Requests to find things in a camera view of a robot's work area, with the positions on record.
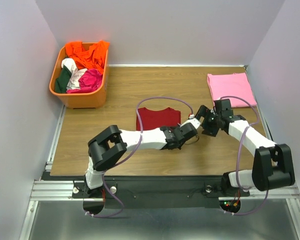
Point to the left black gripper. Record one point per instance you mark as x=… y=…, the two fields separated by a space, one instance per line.
x=180 y=146

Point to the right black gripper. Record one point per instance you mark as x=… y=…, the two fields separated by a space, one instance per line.
x=203 y=111

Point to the dark red t shirt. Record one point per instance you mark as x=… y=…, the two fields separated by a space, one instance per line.
x=152 y=119

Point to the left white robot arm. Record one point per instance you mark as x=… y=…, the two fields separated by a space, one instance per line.
x=106 y=149

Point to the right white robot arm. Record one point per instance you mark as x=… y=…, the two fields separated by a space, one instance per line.
x=272 y=163

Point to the folded pink t shirt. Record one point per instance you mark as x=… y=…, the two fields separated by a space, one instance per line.
x=235 y=84

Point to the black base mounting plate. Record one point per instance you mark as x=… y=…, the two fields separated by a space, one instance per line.
x=155 y=192

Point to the orange plastic laundry basket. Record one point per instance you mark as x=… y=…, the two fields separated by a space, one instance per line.
x=95 y=99

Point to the magenta t shirt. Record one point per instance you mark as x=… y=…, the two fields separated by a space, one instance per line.
x=84 y=81

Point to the orange t shirt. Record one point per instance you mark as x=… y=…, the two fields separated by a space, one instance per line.
x=92 y=58

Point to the white t shirt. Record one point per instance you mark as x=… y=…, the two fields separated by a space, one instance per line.
x=71 y=72

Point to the dark green t shirt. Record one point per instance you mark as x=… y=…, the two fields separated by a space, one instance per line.
x=62 y=81

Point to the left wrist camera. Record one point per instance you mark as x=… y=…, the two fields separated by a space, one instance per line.
x=188 y=129

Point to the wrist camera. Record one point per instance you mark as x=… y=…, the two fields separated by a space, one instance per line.
x=225 y=106
x=188 y=129

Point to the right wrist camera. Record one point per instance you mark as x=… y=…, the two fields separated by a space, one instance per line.
x=225 y=106

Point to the aluminium frame rail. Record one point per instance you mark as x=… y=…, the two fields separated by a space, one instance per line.
x=53 y=214

